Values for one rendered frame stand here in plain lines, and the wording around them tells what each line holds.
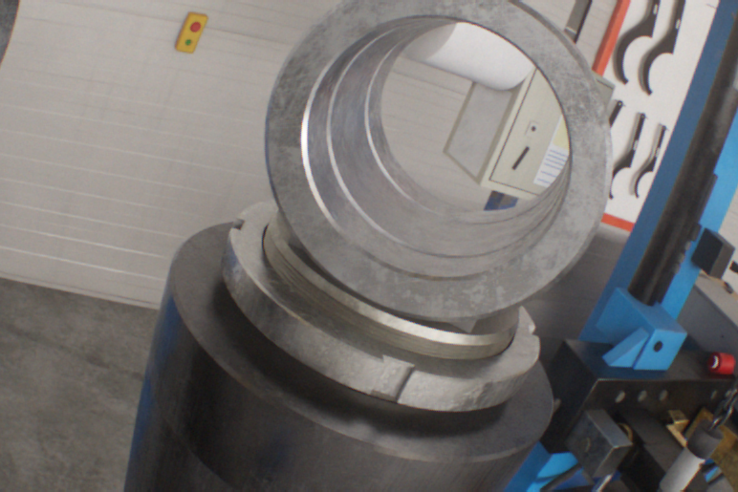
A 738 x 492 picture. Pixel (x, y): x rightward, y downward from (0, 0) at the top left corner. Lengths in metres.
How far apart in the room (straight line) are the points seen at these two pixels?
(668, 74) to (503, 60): 2.20
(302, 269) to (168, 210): 2.70
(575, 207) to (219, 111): 2.65
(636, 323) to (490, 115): 0.65
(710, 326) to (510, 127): 0.81
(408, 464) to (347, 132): 0.16
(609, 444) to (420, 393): 1.20
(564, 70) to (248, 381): 0.18
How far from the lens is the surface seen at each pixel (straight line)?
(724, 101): 1.70
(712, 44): 1.91
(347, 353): 0.34
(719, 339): 2.15
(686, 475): 0.78
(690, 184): 1.71
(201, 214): 3.10
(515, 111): 1.93
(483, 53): 1.80
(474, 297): 0.34
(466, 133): 2.04
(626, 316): 1.73
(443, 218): 0.43
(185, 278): 0.39
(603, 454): 1.54
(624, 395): 1.66
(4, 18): 0.31
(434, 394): 0.35
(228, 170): 3.04
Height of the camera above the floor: 1.65
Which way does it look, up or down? 21 degrees down
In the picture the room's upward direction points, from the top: 24 degrees clockwise
